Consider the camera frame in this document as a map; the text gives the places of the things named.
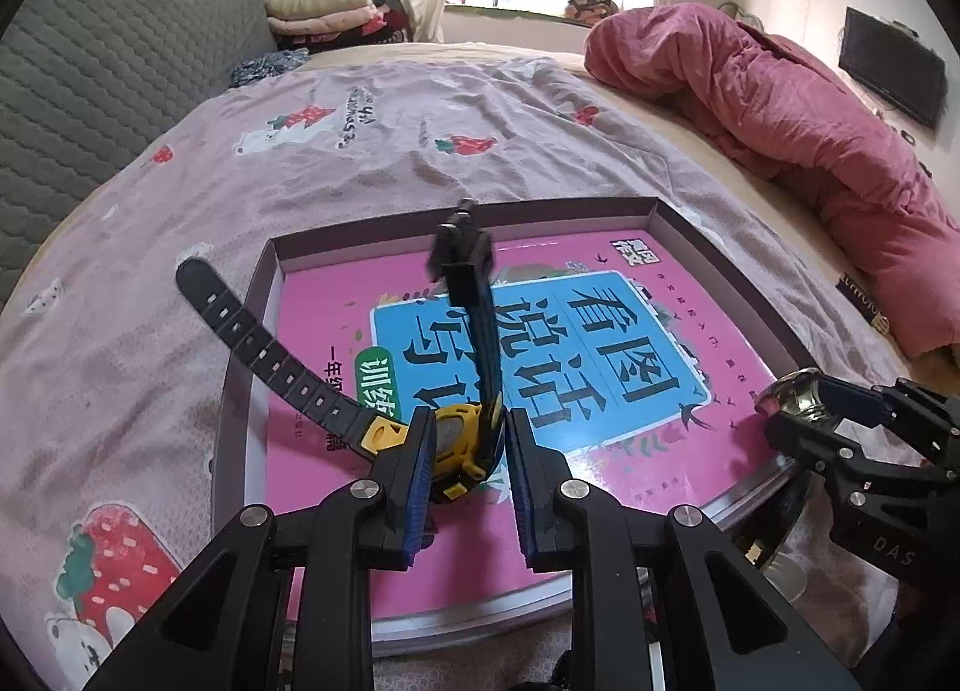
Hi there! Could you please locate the cream folded blanket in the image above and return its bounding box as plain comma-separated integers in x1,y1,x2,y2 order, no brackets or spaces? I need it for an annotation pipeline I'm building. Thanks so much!
266,0,376,20

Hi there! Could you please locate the pink quilt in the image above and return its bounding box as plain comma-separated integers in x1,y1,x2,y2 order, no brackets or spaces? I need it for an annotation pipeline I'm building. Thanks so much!
583,4,960,362

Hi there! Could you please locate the pink folded blanket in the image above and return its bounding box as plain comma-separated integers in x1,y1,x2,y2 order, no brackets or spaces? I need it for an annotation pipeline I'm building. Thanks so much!
268,4,387,41

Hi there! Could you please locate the yellow and black wristwatch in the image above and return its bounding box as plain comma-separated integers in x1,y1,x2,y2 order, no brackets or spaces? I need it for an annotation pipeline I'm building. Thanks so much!
176,198,505,504

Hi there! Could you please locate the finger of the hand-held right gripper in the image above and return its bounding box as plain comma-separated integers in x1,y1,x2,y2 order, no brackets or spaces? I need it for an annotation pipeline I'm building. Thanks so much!
817,376,960,471
765,413,947,513

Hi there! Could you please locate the wall television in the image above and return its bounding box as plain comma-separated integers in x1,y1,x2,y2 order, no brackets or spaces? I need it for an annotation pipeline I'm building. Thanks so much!
838,7,947,131

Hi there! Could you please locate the pink book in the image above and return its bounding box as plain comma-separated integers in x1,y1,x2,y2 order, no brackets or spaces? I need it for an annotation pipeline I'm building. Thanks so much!
262,229,781,621

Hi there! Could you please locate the shallow purple cardboard box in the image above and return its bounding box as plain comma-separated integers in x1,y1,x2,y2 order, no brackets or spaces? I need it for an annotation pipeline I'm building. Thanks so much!
212,196,818,658

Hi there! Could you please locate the brass goblet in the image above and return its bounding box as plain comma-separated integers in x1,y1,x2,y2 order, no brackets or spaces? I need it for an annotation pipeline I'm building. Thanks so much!
754,368,833,429

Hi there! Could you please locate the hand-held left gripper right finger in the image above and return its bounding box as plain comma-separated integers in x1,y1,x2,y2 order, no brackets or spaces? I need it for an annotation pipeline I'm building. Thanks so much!
504,407,863,691

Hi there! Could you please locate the white plastic object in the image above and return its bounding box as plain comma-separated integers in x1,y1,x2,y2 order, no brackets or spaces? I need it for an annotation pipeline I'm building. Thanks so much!
756,554,809,599

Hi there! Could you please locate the grey quilted headboard cover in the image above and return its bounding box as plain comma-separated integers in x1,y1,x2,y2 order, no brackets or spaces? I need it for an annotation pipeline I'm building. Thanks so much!
0,0,278,302

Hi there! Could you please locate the blue floral cloth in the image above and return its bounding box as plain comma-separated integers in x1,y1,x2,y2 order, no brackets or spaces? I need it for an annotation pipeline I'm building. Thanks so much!
229,49,310,89

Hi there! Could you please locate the strawberry printed bed sheet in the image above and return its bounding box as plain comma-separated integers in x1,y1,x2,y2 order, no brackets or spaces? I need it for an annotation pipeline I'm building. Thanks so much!
0,53,923,691

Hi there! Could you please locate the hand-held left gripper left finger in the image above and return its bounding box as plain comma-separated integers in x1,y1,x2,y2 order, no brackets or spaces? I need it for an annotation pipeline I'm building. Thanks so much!
82,424,440,691

